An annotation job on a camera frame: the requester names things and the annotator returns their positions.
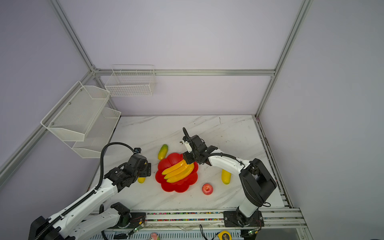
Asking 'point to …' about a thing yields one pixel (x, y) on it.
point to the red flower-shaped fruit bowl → (181, 186)
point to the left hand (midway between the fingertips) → (140, 167)
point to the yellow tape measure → (224, 235)
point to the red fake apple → (207, 189)
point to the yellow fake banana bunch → (178, 171)
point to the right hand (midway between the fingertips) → (185, 154)
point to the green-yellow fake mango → (163, 152)
